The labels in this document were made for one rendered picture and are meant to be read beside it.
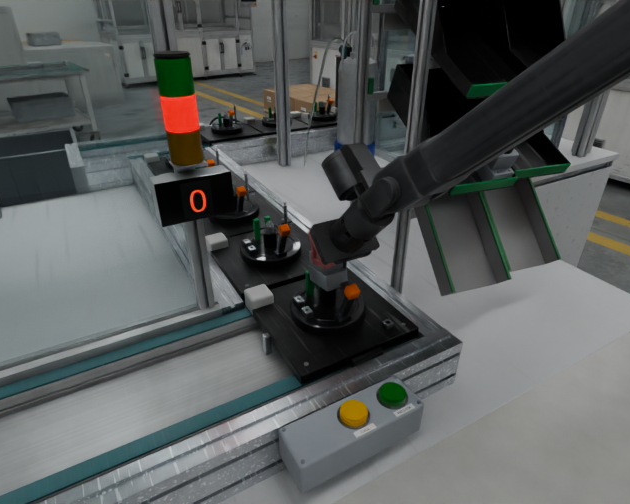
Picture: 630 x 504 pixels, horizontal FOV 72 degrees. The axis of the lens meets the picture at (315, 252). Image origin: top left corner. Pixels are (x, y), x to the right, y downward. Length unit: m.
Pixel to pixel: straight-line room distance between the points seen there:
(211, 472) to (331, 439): 0.17
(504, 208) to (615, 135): 3.75
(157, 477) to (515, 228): 0.81
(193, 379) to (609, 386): 0.76
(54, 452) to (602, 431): 0.86
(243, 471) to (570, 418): 0.55
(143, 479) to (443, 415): 0.48
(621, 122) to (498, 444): 4.10
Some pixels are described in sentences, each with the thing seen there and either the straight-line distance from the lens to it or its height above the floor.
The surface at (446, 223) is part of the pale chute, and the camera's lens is 0.92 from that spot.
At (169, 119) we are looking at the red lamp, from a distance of 0.69.
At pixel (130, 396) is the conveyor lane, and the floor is 0.92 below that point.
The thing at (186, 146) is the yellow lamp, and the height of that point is 1.29.
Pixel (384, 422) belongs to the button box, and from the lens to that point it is 0.67.
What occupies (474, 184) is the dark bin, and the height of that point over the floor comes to 1.21.
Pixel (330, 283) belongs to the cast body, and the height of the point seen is 1.06.
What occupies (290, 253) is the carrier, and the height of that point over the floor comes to 0.99.
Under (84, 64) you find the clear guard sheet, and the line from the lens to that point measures 0.71.
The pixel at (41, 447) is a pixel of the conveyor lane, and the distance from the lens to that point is 0.80.
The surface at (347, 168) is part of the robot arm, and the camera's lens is 0.62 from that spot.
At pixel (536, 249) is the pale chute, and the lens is 1.05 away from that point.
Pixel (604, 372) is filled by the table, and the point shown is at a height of 0.86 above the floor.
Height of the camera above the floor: 1.48
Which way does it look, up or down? 30 degrees down
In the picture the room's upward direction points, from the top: straight up
